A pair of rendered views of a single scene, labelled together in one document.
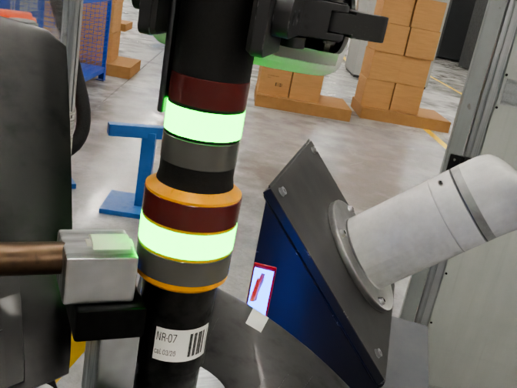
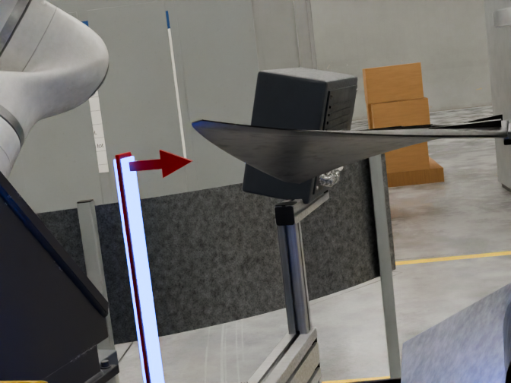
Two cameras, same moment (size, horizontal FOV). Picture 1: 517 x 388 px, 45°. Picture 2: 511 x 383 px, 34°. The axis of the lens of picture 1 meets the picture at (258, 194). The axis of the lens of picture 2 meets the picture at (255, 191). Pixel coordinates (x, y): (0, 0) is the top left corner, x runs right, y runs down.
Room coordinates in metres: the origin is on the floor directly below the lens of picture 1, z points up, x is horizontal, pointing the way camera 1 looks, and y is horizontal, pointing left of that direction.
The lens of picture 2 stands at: (0.38, 0.68, 1.24)
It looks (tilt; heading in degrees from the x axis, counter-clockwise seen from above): 7 degrees down; 280
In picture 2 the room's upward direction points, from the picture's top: 7 degrees counter-clockwise
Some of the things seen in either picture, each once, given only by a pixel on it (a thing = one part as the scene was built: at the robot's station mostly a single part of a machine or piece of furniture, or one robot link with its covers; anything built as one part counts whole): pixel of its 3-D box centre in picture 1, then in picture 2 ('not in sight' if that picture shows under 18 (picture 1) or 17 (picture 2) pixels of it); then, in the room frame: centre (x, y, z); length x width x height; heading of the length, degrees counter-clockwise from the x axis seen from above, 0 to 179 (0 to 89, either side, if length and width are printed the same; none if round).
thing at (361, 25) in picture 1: (321, 16); not in sight; (0.33, -0.02, 1.46); 0.08 x 0.06 x 0.01; 51
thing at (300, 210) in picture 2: not in sight; (303, 202); (0.53, -0.65, 1.04); 0.24 x 0.03 x 0.03; 82
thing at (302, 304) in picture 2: not in sight; (293, 267); (0.54, -0.55, 0.96); 0.03 x 0.03 x 0.20; 82
